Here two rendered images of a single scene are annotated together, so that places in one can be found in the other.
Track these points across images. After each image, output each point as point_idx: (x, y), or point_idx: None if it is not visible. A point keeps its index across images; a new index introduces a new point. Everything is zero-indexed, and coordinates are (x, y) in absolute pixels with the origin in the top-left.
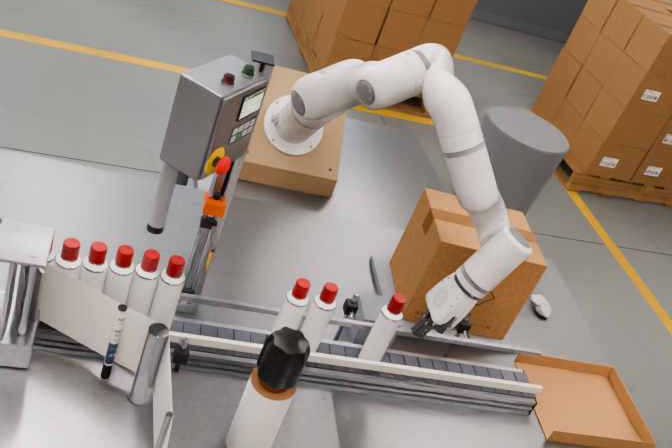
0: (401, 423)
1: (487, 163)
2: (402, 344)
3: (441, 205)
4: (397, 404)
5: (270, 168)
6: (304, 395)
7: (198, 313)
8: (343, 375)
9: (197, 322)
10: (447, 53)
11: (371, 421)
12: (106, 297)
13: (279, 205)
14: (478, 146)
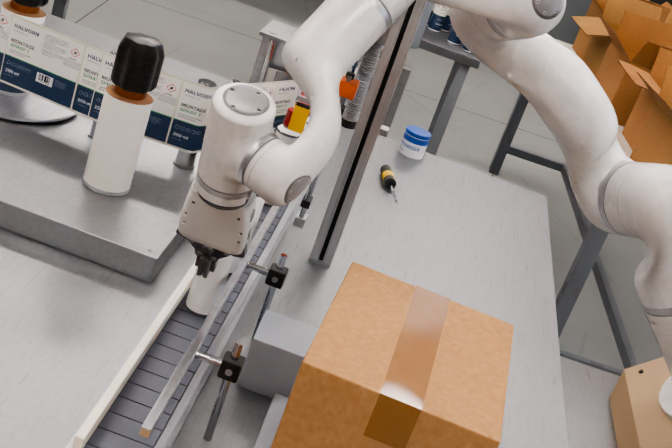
0: (100, 328)
1: (331, 3)
2: (248, 407)
3: (462, 315)
4: (133, 341)
5: (628, 402)
6: (158, 240)
7: (309, 264)
8: (181, 280)
9: (278, 226)
10: None
11: (114, 306)
12: (251, 84)
13: (563, 423)
14: None
